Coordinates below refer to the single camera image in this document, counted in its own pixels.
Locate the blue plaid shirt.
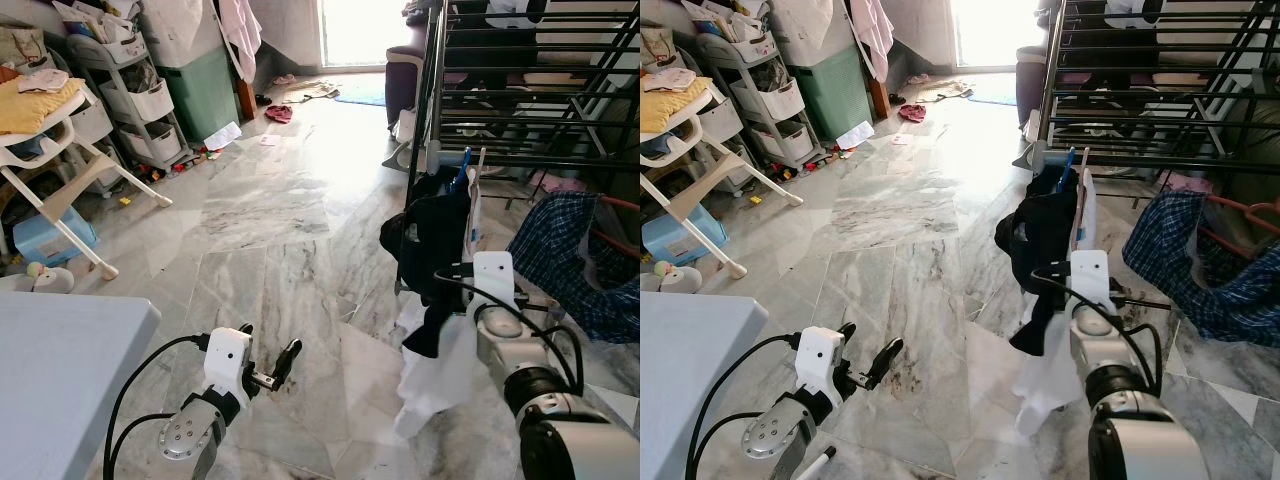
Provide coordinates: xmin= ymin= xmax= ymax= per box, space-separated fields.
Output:
xmin=505 ymin=192 xmax=640 ymax=344
xmin=1122 ymin=190 xmax=1280 ymax=346

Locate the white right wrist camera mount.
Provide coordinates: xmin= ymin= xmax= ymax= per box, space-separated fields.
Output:
xmin=470 ymin=252 xmax=521 ymax=321
xmin=1070 ymin=250 xmax=1113 ymax=311

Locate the coral red hanger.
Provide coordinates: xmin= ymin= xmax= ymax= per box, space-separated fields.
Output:
xmin=1195 ymin=195 xmax=1280 ymax=266
xmin=590 ymin=195 xmax=640 ymax=266

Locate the green plastic bin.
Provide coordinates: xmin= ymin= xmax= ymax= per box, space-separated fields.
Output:
xmin=795 ymin=45 xmax=876 ymax=141
xmin=160 ymin=45 xmax=241 ymax=146

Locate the blue door mat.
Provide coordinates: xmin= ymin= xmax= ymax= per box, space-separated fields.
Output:
xmin=335 ymin=80 xmax=386 ymax=106
xmin=968 ymin=75 xmax=1019 ymax=106

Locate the dark green sofa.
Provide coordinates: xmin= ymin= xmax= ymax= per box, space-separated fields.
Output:
xmin=585 ymin=95 xmax=640 ymax=196
xmin=1215 ymin=95 xmax=1280 ymax=201

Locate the light blue plastic box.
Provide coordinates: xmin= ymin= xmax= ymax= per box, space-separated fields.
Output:
xmin=12 ymin=210 xmax=101 ymax=266
xmin=642 ymin=205 xmax=729 ymax=266

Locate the beige floor cloth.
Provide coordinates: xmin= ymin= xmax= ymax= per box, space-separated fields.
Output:
xmin=918 ymin=80 xmax=973 ymax=103
xmin=285 ymin=80 xmax=341 ymax=103

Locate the black metal drying rack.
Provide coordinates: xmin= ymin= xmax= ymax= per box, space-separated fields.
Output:
xmin=405 ymin=0 xmax=640 ymax=216
xmin=1015 ymin=0 xmax=1280 ymax=179

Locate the yellow seat cushion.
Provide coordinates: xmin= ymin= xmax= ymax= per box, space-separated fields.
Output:
xmin=0 ymin=78 xmax=86 ymax=136
xmin=640 ymin=80 xmax=713 ymax=136

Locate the white pink baby garment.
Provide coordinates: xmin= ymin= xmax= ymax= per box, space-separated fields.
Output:
xmin=645 ymin=68 xmax=696 ymax=93
xmin=18 ymin=68 xmax=71 ymax=93

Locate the grey drawer trolley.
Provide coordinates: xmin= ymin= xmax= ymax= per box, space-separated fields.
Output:
xmin=65 ymin=30 xmax=191 ymax=171
xmin=695 ymin=30 xmax=826 ymax=171

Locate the white shirt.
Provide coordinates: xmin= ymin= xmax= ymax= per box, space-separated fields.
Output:
xmin=395 ymin=150 xmax=491 ymax=441
xmin=1010 ymin=165 xmax=1101 ymax=436

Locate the white baby high chair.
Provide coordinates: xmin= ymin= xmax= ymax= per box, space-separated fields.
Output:
xmin=0 ymin=85 xmax=171 ymax=281
xmin=640 ymin=85 xmax=803 ymax=281

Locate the beige tote bag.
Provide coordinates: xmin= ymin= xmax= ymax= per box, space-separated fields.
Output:
xmin=0 ymin=25 xmax=46 ymax=71
xmin=640 ymin=25 xmax=676 ymax=71

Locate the white fabric cover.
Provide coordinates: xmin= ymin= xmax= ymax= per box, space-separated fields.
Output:
xmin=770 ymin=0 xmax=861 ymax=69
xmin=140 ymin=0 xmax=226 ymax=71

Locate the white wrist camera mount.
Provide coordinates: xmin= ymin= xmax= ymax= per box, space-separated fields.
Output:
xmin=795 ymin=327 xmax=846 ymax=406
xmin=1070 ymin=250 xmax=1113 ymax=311
xmin=470 ymin=252 xmax=521 ymax=321
xmin=203 ymin=327 xmax=253 ymax=411

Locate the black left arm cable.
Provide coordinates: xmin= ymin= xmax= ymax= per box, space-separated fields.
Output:
xmin=103 ymin=335 xmax=211 ymax=480
xmin=690 ymin=412 xmax=776 ymax=480
xmin=108 ymin=410 xmax=186 ymax=480
xmin=684 ymin=335 xmax=803 ymax=480

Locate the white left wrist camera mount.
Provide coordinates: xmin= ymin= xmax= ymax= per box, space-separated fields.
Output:
xmin=203 ymin=327 xmax=253 ymax=411
xmin=795 ymin=327 xmax=846 ymax=406

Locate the black garment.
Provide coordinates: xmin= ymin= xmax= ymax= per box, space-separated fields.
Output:
xmin=995 ymin=168 xmax=1081 ymax=356
xmin=380 ymin=185 xmax=476 ymax=359

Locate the dark purple chair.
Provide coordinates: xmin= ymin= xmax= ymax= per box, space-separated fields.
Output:
xmin=385 ymin=45 xmax=426 ymax=131
xmin=1015 ymin=45 xmax=1051 ymax=126

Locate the pink hanging garment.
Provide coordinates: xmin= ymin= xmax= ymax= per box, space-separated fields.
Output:
xmin=218 ymin=0 xmax=263 ymax=81
xmin=850 ymin=0 xmax=896 ymax=81

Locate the grey folding table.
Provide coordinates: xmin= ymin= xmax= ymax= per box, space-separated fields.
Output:
xmin=640 ymin=293 xmax=766 ymax=480
xmin=0 ymin=293 xmax=161 ymax=480

